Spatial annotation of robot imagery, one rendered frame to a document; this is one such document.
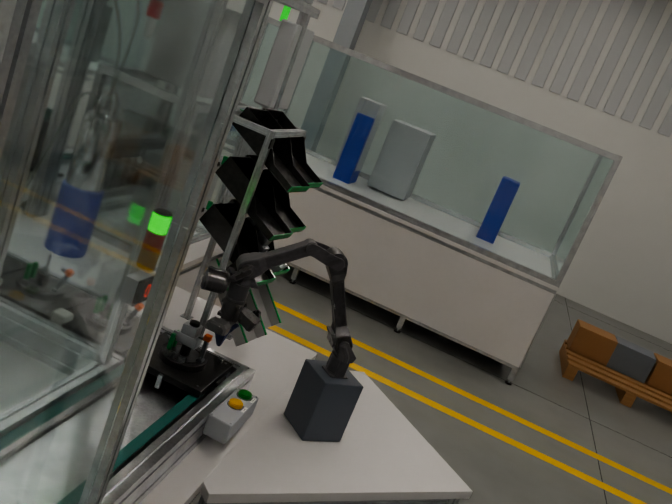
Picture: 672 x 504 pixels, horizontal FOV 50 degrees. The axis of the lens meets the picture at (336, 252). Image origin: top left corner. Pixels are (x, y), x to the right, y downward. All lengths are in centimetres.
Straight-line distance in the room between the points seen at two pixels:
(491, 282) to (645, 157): 497
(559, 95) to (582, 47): 67
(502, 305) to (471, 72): 511
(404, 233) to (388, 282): 44
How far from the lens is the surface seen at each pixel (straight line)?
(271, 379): 251
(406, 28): 1062
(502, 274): 594
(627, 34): 1052
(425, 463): 243
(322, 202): 609
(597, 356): 752
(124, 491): 164
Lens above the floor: 194
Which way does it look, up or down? 14 degrees down
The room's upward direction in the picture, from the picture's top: 22 degrees clockwise
